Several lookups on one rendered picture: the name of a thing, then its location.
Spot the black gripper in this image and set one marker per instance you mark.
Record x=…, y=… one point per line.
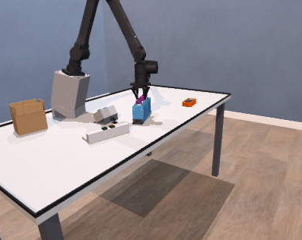
x=140, y=84

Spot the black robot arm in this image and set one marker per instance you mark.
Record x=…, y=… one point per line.
x=80, y=51

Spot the small brown cardboard box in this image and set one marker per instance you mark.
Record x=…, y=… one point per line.
x=30, y=116

